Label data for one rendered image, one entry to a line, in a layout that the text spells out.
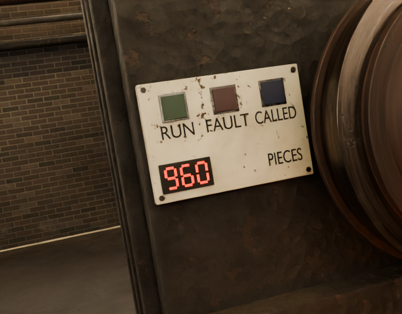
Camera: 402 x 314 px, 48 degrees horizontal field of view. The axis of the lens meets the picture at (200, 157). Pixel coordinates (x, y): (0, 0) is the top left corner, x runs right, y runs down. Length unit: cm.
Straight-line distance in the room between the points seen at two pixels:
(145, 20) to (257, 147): 26
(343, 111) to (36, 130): 620
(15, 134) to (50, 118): 51
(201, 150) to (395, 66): 29
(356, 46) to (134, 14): 32
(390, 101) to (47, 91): 625
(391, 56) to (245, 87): 21
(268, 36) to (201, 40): 11
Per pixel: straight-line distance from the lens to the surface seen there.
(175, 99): 67
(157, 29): 71
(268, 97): 71
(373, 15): 67
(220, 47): 73
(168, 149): 67
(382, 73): 64
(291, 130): 73
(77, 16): 639
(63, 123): 665
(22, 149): 669
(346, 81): 63
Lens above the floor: 116
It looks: 3 degrees down
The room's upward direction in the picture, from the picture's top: 9 degrees counter-clockwise
